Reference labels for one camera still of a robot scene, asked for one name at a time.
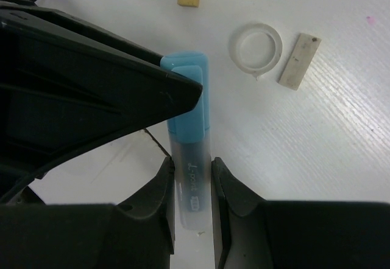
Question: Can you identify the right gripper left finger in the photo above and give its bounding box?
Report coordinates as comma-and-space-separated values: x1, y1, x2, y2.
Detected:
1, 157, 175, 268

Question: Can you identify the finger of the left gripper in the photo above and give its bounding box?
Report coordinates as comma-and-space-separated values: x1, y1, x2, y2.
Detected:
1, 0, 196, 202

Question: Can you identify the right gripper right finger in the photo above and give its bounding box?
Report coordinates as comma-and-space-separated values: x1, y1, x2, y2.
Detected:
211, 158, 389, 268

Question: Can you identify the light blue marker cap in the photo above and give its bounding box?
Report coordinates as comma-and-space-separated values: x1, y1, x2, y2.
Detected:
160, 51, 210, 144

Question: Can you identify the clear tape roll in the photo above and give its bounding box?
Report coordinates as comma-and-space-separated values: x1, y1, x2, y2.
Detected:
228, 22, 283, 79

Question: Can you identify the grey rectangular eraser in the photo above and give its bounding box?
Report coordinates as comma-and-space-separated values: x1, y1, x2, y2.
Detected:
278, 33, 322, 91

